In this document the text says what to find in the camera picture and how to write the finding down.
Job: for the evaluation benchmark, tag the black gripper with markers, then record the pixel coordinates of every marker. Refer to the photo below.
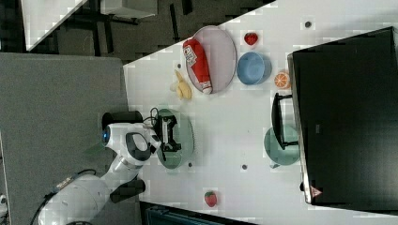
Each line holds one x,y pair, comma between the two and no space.
164,129

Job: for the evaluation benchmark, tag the green plastic strainer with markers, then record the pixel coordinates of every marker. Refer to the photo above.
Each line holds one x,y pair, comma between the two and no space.
182,133

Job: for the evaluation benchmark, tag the yellow plush banana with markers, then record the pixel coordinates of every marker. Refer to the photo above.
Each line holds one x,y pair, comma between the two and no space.
181,87

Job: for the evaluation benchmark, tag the red plush ketchup bottle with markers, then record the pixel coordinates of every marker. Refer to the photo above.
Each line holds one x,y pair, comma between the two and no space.
197,64

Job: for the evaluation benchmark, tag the pale pink oval plate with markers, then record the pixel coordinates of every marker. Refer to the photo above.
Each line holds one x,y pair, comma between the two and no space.
221,56

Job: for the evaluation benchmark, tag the blue bowl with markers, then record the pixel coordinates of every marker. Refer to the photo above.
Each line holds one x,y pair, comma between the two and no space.
253,68

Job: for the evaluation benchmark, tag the orange slice toy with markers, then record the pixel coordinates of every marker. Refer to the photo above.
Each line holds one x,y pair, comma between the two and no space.
282,80

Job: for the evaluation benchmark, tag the red strawberry toy far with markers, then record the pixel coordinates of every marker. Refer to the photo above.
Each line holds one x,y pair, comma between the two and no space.
251,38

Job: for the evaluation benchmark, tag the black toaster oven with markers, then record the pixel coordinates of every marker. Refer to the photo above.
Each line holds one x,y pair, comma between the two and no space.
345,101

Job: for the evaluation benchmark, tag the white side table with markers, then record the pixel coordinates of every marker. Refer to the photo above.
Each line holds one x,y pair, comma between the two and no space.
41,17

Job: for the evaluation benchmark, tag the black cylinder post upper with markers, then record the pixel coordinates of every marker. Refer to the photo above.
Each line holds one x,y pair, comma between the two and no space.
121,117

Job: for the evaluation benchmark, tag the black cylinder post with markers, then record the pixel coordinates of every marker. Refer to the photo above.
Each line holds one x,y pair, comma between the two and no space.
128,190
121,117

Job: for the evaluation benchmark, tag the black cylinder post lower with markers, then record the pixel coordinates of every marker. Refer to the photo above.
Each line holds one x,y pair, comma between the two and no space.
128,190

